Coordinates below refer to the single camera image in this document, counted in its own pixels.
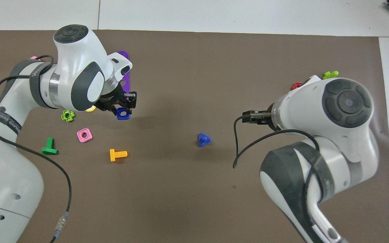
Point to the red hexagonal nut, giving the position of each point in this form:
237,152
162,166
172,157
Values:
296,86

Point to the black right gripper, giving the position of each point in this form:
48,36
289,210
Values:
273,118

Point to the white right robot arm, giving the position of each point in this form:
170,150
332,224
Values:
336,135

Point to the blue plastic bolt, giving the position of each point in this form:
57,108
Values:
203,139

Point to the dark green plastic bolt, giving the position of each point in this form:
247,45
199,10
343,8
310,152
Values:
49,148

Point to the pink square nut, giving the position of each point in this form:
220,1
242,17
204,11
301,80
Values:
84,135

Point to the green cross-shaped nut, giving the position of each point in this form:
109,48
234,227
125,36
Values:
68,115

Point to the orange-yellow plastic bolt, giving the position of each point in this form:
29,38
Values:
117,155

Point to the lime green plastic bolt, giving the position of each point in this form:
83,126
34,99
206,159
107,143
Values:
329,74

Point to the brown table mat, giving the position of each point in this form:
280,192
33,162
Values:
187,84

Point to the blue square nut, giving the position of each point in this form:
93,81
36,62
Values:
127,116

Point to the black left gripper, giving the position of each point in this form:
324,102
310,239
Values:
111,98

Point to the purple four-hole strip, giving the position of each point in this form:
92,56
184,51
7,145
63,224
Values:
126,79

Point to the yellow three-hole strip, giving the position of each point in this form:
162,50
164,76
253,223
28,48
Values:
91,109

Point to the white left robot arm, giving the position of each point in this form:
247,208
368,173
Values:
76,67

